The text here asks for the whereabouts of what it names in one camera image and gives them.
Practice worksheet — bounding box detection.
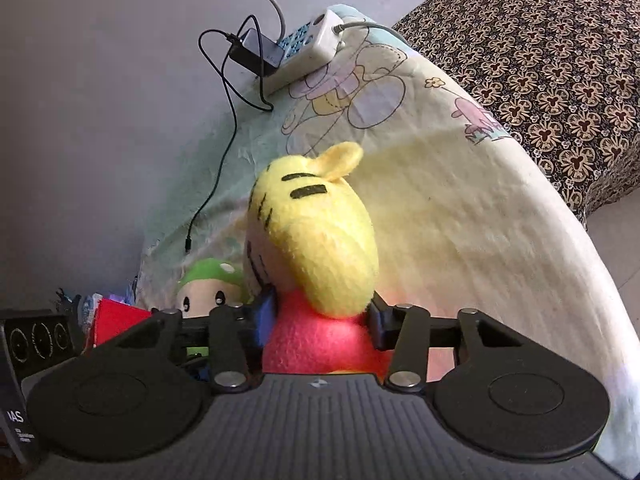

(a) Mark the grey power strip cord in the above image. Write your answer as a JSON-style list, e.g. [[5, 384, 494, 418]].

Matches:
[[336, 19, 421, 56]]

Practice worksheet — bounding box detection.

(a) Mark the green mushroom plush toy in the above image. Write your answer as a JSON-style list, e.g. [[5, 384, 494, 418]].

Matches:
[[175, 258, 251, 318]]

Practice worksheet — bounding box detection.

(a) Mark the black charger cable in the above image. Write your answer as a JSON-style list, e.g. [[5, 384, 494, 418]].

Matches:
[[185, 15, 275, 255]]

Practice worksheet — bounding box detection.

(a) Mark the yellow tiger plush toy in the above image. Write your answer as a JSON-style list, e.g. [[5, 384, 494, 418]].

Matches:
[[242, 141, 401, 376]]

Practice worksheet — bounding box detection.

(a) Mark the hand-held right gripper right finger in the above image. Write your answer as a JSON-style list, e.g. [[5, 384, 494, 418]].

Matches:
[[367, 292, 523, 393]]

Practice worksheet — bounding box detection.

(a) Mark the brown patterned blanket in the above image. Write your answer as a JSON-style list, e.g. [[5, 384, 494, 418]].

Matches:
[[392, 0, 640, 233]]

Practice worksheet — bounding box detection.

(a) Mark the cartoon printed bedsheet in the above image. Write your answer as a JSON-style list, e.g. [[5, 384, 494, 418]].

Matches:
[[135, 4, 640, 478]]

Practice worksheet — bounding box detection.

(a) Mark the black charger adapter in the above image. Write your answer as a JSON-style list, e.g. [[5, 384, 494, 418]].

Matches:
[[227, 28, 281, 78]]

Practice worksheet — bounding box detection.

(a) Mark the white power cable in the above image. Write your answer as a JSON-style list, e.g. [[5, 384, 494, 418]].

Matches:
[[235, 0, 288, 41]]

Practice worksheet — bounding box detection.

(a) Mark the white power strip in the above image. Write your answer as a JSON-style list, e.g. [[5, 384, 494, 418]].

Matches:
[[260, 7, 346, 97]]

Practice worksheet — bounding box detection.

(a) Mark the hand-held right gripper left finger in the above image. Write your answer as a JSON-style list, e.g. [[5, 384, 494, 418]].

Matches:
[[107, 287, 280, 395]]

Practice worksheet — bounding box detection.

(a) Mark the red cardboard box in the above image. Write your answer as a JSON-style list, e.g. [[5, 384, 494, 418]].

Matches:
[[82, 297, 153, 356]]

